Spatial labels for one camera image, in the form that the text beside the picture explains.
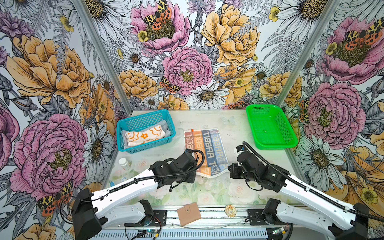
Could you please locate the green plastic basket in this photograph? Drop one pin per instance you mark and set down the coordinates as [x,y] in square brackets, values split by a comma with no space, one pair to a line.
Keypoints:
[270,127]

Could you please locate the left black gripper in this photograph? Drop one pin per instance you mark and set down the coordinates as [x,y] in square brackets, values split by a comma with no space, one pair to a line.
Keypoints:
[190,179]

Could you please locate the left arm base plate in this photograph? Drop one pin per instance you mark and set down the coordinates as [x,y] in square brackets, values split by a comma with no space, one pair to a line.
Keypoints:
[159,218]

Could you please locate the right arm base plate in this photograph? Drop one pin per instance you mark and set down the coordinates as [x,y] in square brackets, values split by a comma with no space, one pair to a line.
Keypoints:
[261,217]

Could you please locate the blue white plastic packet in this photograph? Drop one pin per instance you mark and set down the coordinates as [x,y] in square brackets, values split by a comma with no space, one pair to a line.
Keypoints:
[118,181]

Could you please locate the brown leather wallet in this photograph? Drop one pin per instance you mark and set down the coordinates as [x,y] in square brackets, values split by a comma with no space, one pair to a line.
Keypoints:
[188,214]

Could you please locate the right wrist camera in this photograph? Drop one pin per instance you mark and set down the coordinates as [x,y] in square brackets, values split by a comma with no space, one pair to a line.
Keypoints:
[240,149]

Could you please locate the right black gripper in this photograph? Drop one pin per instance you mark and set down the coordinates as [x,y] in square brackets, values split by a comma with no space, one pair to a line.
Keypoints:
[234,171]

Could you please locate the orange patterned white towel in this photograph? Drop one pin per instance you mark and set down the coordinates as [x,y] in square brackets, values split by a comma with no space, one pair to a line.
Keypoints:
[145,136]

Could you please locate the striped grey patterned towel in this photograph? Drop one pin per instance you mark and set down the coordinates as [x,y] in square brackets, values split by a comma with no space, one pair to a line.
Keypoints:
[209,142]

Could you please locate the aluminium front rail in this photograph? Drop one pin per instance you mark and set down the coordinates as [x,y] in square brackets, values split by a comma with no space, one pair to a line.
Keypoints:
[210,223]

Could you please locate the small white bottle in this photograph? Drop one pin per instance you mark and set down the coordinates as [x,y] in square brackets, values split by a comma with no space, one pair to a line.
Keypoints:
[125,163]

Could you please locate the teal plastic basket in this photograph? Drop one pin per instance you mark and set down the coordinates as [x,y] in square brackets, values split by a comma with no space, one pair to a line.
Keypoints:
[145,131]

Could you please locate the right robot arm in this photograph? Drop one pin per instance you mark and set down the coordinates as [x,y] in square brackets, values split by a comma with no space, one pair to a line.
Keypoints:
[324,214]

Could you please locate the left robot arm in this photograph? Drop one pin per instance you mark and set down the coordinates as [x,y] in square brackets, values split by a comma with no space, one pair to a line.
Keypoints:
[94,211]

